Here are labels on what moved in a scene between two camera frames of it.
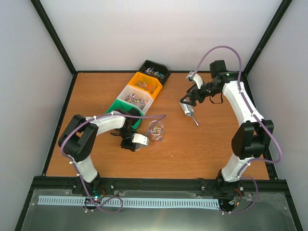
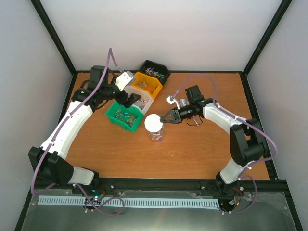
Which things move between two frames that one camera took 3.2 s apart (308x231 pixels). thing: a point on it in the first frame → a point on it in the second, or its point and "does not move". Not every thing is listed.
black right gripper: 190,93 → 175,116
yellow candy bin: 148,83 does not move
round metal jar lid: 138,145 → 152,123
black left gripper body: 124,144 → 121,100
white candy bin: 138,97 does not move
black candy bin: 160,72 does not move
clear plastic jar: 156,134 does not move
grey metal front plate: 253,211 does not move
